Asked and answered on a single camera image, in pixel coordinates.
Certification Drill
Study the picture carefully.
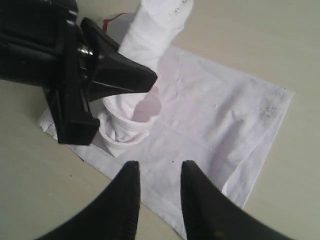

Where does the white t-shirt with red lettering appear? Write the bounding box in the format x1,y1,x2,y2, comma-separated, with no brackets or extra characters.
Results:
37,0,295,226

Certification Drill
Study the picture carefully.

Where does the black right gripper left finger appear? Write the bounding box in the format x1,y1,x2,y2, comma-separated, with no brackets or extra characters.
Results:
39,161,140,240

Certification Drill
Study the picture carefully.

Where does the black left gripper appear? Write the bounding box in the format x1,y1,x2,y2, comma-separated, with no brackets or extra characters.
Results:
0,0,158,145

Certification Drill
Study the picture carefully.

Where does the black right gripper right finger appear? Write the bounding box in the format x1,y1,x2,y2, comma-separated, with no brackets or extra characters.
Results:
181,160,288,240

